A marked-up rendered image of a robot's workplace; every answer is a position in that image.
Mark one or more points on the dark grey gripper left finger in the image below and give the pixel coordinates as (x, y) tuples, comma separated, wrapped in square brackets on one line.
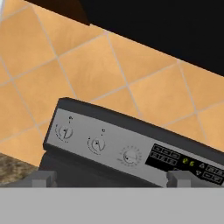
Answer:
[(40, 177)]

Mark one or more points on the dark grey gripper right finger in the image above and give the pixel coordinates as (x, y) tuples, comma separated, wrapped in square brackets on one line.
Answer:
[(180, 176)]

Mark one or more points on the silver stove knob with dial marks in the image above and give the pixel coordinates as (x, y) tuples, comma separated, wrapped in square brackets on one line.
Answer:
[(130, 157)]

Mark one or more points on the black and silver stove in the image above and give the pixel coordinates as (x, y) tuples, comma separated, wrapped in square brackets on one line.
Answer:
[(122, 131)]

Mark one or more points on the black range hood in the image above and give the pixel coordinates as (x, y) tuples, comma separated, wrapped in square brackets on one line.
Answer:
[(163, 26)]

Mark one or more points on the dark brown wall cupboard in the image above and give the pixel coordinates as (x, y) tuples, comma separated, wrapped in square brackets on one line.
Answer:
[(61, 8)]

